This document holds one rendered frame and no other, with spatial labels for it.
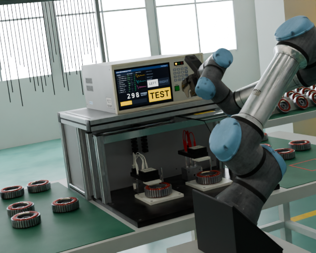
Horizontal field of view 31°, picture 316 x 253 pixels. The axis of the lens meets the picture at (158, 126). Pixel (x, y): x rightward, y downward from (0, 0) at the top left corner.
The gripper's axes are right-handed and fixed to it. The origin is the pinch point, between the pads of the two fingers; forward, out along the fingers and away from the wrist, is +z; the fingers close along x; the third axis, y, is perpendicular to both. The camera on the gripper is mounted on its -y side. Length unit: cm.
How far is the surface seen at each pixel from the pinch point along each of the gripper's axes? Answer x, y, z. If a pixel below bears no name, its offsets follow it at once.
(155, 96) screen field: -10.7, -0.9, 7.4
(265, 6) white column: 277, -163, 255
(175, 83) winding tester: -0.2, -4.8, 5.6
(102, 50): 102, -161, 313
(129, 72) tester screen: -21.3, -11.7, 2.4
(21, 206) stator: -69, 26, 43
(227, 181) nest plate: 8.7, 41.9, 5.7
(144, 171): -23.0, 28.4, 13.6
